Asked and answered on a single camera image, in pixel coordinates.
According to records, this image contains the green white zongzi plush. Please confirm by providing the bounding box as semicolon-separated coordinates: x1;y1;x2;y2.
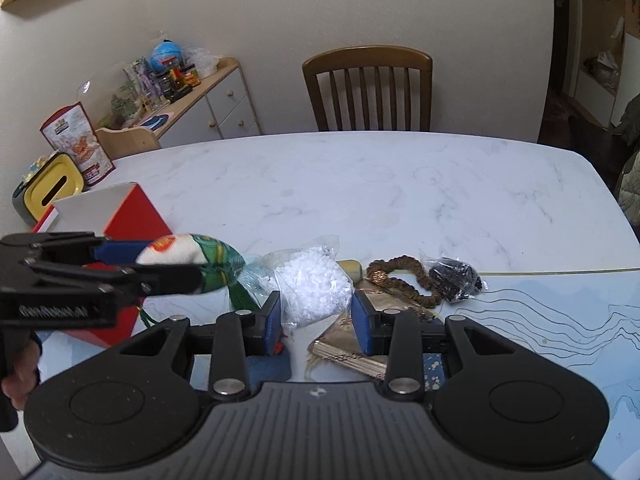
136;234;246;294

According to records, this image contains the gold foil snack packet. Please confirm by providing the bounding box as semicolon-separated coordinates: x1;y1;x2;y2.
308;281;444;379

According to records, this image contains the dark blue packet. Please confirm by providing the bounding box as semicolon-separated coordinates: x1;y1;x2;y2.
423;353;446;391

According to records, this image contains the brown bead bracelet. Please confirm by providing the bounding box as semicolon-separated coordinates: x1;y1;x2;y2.
365;253;445;310

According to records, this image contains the beige oval eraser block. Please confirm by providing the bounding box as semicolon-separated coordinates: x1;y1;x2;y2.
337;259;363;284

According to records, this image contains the bag of black beads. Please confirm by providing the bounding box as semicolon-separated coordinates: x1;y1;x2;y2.
421;256;488;304

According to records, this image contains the bag of white beads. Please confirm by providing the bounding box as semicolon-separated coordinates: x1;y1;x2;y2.
240;235;355;330

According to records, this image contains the person's left hand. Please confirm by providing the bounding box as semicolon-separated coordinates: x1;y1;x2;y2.
1;341;41;411

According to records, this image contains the red and white cardboard box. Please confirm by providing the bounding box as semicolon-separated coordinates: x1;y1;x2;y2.
30;180;174;350

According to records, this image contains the yellow tissue box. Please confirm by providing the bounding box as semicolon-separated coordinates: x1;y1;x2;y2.
12;151;85;226

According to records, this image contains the red white snack bag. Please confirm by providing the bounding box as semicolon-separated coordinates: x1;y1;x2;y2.
40;102;115;186

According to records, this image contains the wooden side cabinet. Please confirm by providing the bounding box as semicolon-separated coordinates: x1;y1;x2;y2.
94;55;264;162

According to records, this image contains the blue globe toy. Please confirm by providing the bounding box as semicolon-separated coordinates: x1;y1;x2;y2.
150;40;182;74

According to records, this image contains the brown wooden chair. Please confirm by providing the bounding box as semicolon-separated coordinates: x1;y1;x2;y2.
302;46;434;131

